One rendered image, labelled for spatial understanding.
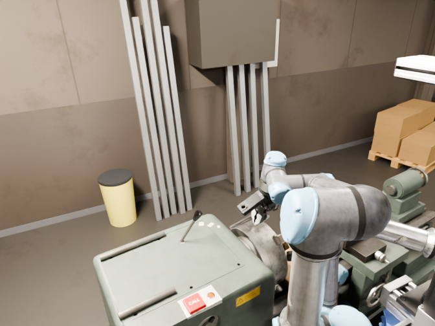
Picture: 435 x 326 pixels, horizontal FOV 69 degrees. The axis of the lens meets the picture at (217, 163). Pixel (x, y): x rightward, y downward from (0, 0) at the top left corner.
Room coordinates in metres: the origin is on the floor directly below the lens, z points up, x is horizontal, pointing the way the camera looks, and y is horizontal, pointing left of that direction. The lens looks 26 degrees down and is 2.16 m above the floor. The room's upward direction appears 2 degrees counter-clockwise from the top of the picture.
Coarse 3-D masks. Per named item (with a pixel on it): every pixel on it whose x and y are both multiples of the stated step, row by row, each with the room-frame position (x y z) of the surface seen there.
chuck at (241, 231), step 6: (234, 228) 1.21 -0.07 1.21; (240, 228) 1.18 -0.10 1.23; (246, 228) 1.17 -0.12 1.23; (234, 234) 1.21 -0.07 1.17; (240, 234) 1.17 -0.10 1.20; (246, 234) 1.13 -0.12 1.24; (252, 234) 1.13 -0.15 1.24; (246, 240) 1.13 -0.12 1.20; (252, 240) 1.09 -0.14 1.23; (258, 240) 1.10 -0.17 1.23; (252, 246) 1.08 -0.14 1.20; (258, 246) 1.07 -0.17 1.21; (258, 252) 1.05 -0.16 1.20; (264, 252) 1.05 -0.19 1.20; (264, 258) 1.03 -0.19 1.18; (270, 264) 1.03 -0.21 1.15
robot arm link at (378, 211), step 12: (312, 180) 0.88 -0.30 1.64; (324, 180) 0.82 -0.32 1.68; (336, 180) 0.78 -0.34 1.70; (360, 192) 0.55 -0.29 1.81; (372, 192) 0.55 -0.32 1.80; (372, 204) 0.52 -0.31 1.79; (384, 204) 0.54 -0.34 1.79; (372, 216) 0.51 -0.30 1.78; (384, 216) 0.52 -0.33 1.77; (372, 228) 0.50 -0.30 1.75; (384, 228) 0.52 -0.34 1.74
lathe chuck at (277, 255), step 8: (248, 224) 1.21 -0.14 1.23; (264, 224) 1.19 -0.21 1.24; (256, 232) 1.14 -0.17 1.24; (264, 232) 1.14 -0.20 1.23; (272, 232) 1.14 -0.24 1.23; (264, 240) 1.10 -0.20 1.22; (272, 240) 1.11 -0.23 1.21; (272, 248) 1.07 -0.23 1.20; (280, 248) 1.09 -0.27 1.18; (272, 256) 1.05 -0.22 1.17; (280, 256) 1.06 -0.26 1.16; (272, 264) 1.03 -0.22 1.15; (280, 264) 1.05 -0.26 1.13; (280, 272) 1.04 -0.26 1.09; (280, 280) 1.06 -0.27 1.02
